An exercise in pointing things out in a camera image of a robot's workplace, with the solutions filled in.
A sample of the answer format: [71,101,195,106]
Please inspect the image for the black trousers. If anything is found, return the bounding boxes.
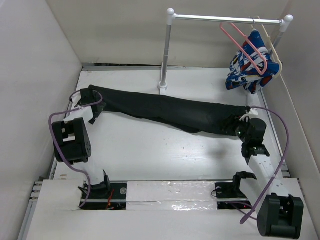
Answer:
[88,85,247,135]

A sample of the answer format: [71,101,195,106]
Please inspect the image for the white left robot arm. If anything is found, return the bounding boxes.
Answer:
[48,88,105,197]

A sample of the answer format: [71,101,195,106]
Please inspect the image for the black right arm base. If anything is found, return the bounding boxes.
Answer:
[211,181,252,210]

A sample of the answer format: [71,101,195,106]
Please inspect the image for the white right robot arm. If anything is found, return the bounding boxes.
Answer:
[224,116,304,240]

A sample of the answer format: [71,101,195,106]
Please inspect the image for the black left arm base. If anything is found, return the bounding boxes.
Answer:
[81,182,127,211]

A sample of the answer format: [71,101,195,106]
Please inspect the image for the cream plastic hanger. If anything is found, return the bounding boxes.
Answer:
[258,24,283,79]

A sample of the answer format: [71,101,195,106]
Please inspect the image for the pink plastic hanger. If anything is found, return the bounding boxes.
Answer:
[219,22,268,75]

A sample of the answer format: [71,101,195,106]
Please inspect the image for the blue patterned garment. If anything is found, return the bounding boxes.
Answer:
[225,29,281,94]

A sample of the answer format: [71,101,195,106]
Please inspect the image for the white metal clothes rack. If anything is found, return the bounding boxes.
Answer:
[158,8,294,96]

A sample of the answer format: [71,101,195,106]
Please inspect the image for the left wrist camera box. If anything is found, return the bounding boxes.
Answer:
[71,92,81,108]

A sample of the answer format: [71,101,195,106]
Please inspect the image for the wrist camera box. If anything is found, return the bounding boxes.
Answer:
[71,92,81,108]
[239,107,258,123]

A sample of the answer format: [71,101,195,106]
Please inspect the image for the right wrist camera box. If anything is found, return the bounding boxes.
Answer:
[239,107,258,123]

